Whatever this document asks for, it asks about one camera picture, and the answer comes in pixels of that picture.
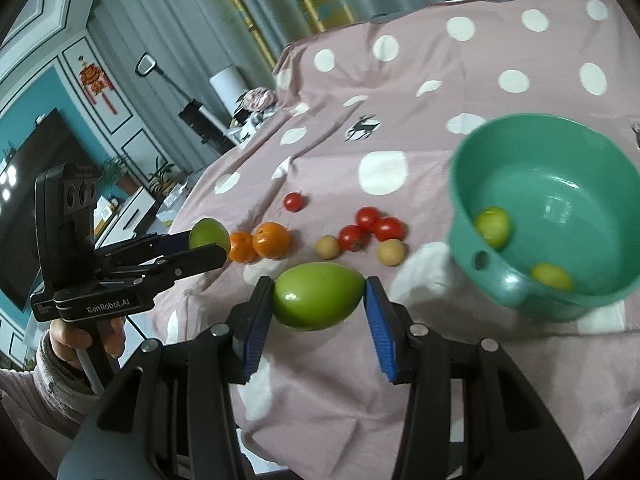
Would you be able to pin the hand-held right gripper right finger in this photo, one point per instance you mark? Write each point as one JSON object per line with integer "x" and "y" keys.
{"x": 380, "y": 340}

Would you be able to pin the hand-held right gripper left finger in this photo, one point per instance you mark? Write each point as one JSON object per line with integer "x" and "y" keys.
{"x": 252, "y": 340}

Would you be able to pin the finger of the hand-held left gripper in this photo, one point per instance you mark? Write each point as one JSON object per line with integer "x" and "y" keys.
{"x": 172, "y": 242}
{"x": 200, "y": 260}

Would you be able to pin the small round green fruit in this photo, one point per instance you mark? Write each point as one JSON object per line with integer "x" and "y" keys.
{"x": 209, "y": 232}

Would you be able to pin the orange mandarin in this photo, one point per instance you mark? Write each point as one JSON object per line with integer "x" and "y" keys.
{"x": 271, "y": 240}
{"x": 239, "y": 247}

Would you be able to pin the large green mango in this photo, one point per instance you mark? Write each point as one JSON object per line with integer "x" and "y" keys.
{"x": 317, "y": 296}

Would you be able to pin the red tomato with stem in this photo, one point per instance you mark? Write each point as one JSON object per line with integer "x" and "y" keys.
{"x": 351, "y": 237}
{"x": 294, "y": 201}

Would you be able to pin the green plastic bowl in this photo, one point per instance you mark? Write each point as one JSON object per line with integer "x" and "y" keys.
{"x": 550, "y": 185}

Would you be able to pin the person's left forearm pink sleeve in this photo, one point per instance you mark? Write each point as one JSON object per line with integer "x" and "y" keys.
{"x": 45, "y": 400}

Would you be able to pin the person's left hand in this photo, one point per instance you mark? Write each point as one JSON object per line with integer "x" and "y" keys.
{"x": 65, "y": 345}

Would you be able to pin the black television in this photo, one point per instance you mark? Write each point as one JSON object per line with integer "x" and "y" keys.
{"x": 20, "y": 240}

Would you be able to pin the white television cabinet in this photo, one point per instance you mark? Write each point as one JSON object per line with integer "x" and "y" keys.
{"x": 135, "y": 212}

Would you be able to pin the green potted plant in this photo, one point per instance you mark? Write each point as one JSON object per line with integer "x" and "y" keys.
{"x": 116, "y": 172}
{"x": 161, "y": 175}

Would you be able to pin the small beige round fruit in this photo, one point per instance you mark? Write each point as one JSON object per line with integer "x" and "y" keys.
{"x": 391, "y": 252}
{"x": 328, "y": 247}

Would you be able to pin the black pole stand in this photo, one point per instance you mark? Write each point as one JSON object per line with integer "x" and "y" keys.
{"x": 192, "y": 110}

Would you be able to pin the yellow-green round fruit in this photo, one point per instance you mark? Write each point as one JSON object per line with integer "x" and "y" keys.
{"x": 492, "y": 226}
{"x": 551, "y": 276}

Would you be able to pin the pile of clothes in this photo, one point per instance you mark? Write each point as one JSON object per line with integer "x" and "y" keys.
{"x": 257, "y": 102}

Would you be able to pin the white cylinder appliance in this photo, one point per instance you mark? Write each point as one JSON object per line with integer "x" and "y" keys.
{"x": 227, "y": 87}

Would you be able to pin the pink polka dot blanket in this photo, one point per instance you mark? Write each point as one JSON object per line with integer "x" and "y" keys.
{"x": 400, "y": 110}

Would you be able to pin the gold curtain strip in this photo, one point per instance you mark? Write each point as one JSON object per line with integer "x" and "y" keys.
{"x": 240, "y": 5}

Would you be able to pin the red knot wall ornament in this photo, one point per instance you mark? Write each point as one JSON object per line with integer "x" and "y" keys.
{"x": 95, "y": 80}

